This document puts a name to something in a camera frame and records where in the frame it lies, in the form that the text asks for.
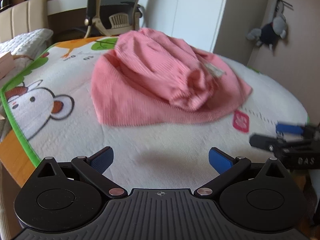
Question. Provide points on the black round speaker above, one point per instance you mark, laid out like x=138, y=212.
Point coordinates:
x=5, y=4

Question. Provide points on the pink knit sweater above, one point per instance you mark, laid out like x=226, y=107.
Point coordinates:
x=151, y=78

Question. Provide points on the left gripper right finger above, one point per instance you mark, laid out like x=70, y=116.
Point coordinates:
x=230, y=170

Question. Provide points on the cartoon animal play mat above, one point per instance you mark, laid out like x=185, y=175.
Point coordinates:
x=161, y=155

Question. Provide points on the beige mesh office chair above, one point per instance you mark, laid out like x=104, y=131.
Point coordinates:
x=112, y=17

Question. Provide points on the grey plush toy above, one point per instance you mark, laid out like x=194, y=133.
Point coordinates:
x=274, y=30

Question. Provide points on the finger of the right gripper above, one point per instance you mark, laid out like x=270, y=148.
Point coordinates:
x=306, y=131
x=265, y=142

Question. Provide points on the pink cardboard box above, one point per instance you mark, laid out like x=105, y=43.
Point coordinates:
x=6, y=63

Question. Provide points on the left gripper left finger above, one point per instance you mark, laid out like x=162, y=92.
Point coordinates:
x=91, y=169

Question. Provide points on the white quilted pillow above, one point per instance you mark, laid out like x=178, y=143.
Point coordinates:
x=30, y=44

